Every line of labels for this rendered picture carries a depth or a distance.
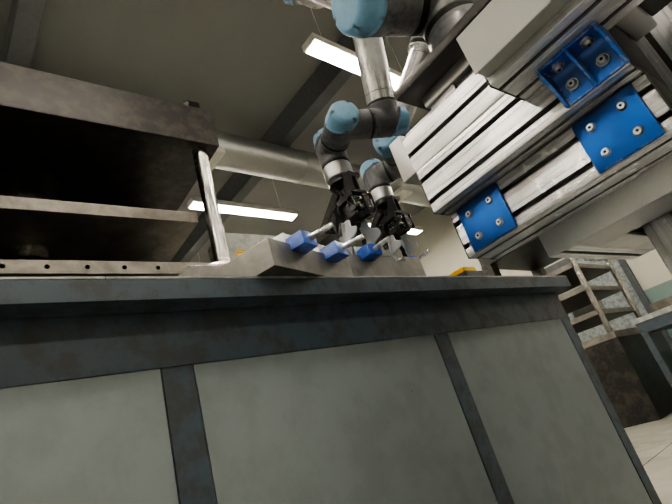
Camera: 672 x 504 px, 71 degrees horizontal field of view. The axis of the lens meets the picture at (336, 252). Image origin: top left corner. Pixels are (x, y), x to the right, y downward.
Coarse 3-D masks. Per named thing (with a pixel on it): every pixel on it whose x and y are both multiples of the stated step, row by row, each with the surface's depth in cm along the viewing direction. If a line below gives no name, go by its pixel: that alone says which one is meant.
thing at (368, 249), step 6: (384, 240) 108; (354, 246) 114; (366, 246) 110; (372, 246) 111; (378, 246) 110; (354, 252) 113; (360, 252) 112; (366, 252) 110; (372, 252) 110; (378, 252) 111; (366, 258) 112; (372, 258) 113
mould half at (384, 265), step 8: (352, 256) 110; (384, 256) 117; (352, 264) 109; (360, 264) 110; (368, 264) 112; (376, 264) 114; (384, 264) 116; (392, 264) 117; (400, 264) 119; (408, 264) 121; (416, 264) 123; (352, 272) 108; (360, 272) 109; (368, 272) 111; (376, 272) 112; (384, 272) 114; (392, 272) 116; (400, 272) 118; (408, 272) 120; (416, 272) 122; (424, 272) 124
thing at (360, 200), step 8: (336, 176) 118; (344, 176) 118; (352, 176) 118; (328, 184) 121; (336, 184) 120; (344, 184) 119; (352, 184) 116; (344, 192) 118; (352, 192) 115; (360, 192) 116; (368, 192) 118; (344, 200) 115; (352, 200) 115; (360, 200) 117; (368, 200) 116; (336, 208) 118; (344, 208) 116; (352, 208) 113; (360, 208) 114; (368, 208) 115; (376, 208) 116; (344, 216) 117; (352, 216) 115; (360, 216) 118; (368, 216) 117; (352, 224) 119
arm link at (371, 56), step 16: (368, 48) 119; (384, 48) 121; (368, 64) 119; (384, 64) 119; (368, 80) 119; (384, 80) 118; (368, 96) 119; (384, 96) 118; (384, 112) 117; (400, 112) 118; (384, 128) 117; (400, 128) 119
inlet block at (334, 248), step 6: (360, 234) 94; (354, 240) 94; (360, 240) 94; (318, 246) 97; (324, 246) 97; (330, 246) 96; (336, 246) 95; (342, 246) 96; (348, 246) 95; (324, 252) 96; (330, 252) 95; (336, 252) 94; (342, 252) 96; (348, 252) 98; (330, 258) 96; (336, 258) 97; (342, 258) 98
